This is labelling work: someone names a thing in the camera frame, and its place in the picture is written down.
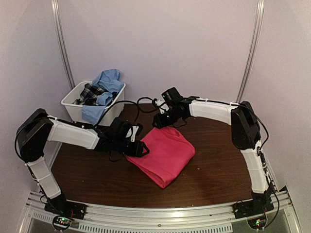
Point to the front aluminium rail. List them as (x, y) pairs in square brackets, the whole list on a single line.
[(218, 218)]

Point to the light blue shirt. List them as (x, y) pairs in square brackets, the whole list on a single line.
[(109, 80)]

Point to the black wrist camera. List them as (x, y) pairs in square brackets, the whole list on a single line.
[(171, 94), (119, 128)]

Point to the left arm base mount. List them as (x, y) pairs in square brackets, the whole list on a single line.
[(66, 212)]

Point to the right aluminium frame post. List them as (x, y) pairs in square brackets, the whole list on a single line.
[(253, 47)]

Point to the aluminium frame post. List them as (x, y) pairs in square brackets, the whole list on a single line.
[(61, 42), (253, 47)]

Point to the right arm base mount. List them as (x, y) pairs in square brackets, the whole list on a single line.
[(255, 209)]

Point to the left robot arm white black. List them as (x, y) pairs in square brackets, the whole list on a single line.
[(40, 128)]

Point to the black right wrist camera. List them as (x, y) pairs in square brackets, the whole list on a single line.
[(171, 94)]

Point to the black white plaid garment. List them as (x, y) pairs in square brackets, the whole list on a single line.
[(89, 95)]

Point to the pink trousers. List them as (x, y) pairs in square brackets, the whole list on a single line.
[(169, 153)]

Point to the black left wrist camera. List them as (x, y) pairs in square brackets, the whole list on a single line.
[(119, 128)]

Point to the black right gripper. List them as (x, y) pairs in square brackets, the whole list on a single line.
[(161, 123)]

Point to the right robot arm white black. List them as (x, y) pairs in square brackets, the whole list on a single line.
[(245, 133)]

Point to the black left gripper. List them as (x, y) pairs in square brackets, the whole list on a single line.
[(138, 149)]

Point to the white plastic laundry bin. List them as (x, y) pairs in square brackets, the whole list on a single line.
[(75, 111)]

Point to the left aluminium frame post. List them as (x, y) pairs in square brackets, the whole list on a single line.
[(61, 42)]

